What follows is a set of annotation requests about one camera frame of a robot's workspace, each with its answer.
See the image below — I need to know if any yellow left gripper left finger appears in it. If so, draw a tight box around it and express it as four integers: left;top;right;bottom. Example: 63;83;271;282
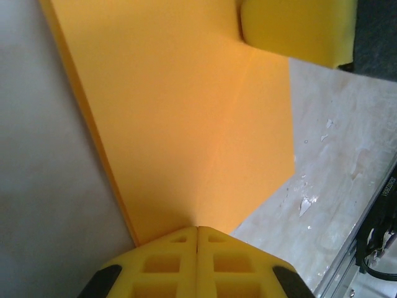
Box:
81;225;199;298

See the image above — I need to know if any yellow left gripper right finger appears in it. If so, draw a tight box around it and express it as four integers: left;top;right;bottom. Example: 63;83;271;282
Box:
197;225;316;298

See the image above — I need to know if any short black cable loop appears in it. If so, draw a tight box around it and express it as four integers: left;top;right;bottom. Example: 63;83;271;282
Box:
356;248;397;277

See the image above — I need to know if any orange square paper sheet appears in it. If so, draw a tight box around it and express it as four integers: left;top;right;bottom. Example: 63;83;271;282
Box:
38;0;295;246

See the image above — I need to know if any aluminium mounting rail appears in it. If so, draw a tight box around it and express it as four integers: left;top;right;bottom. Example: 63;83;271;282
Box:
313;217;397;298

